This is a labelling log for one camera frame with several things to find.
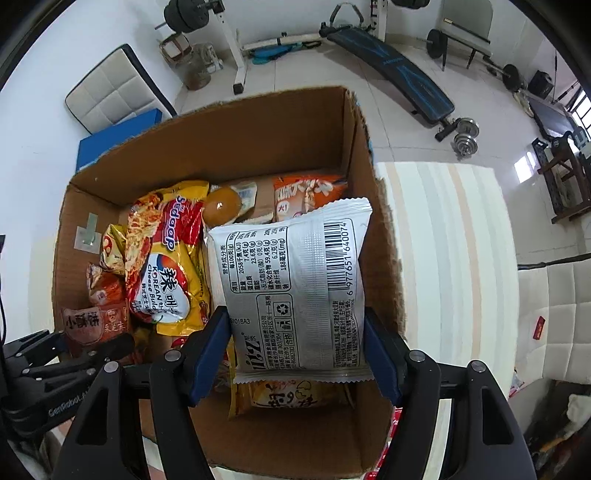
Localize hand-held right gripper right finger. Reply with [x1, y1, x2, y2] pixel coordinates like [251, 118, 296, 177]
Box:
[362, 307, 539, 480]

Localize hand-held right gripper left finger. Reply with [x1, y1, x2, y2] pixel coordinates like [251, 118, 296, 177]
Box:
[51, 307, 232, 480]

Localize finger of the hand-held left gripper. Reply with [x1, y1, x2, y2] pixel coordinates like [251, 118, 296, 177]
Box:
[23, 333, 136, 388]
[2, 330, 70, 370]

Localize reddish brown pastry packet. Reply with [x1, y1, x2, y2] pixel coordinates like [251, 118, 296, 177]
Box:
[61, 302, 136, 357]

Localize silver snack packet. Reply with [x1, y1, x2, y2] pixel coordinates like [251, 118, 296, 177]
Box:
[203, 197, 376, 385]

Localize cardboard box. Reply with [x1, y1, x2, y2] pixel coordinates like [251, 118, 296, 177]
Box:
[53, 85, 408, 480]

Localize small red snack packet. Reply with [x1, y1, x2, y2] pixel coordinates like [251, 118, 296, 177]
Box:
[365, 406, 403, 480]

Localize orange brown snack packet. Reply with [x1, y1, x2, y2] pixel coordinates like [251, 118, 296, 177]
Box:
[87, 263, 131, 308]

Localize yellow snack packet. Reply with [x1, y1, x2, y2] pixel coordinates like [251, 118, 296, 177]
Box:
[228, 376, 357, 419]

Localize yellow and red crisp packet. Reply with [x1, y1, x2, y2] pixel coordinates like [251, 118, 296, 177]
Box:
[102, 224, 139, 276]

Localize yellow noodle packet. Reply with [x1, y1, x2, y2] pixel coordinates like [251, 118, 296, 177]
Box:
[124, 180, 214, 336]

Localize round orange bun packet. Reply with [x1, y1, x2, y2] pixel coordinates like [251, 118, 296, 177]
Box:
[203, 181, 259, 228]

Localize white padded chair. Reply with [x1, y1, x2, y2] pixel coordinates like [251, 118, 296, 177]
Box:
[512, 251, 591, 403]

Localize blue foam block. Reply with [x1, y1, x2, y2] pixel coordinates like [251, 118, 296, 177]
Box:
[78, 109, 172, 172]

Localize chrome dumbbell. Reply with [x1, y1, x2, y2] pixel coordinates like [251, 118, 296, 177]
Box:
[451, 117, 482, 161]

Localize dark wooden rack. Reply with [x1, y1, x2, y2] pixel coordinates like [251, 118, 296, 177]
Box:
[531, 131, 591, 225]

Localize white quilted cushion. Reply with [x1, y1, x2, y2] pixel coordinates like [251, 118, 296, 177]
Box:
[65, 44, 177, 136]

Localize black sit-up bench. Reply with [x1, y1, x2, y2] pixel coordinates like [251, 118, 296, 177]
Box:
[318, 2, 481, 144]

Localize white weight rack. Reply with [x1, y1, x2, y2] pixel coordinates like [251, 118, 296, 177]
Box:
[203, 0, 324, 96]

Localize small black box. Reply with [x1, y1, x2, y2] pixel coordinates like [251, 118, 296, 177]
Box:
[527, 69, 556, 101]

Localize long barbell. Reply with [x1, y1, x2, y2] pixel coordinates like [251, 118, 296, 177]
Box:
[426, 17, 528, 92]

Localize black barbell plates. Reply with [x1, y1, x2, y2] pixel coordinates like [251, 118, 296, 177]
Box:
[163, 0, 228, 34]

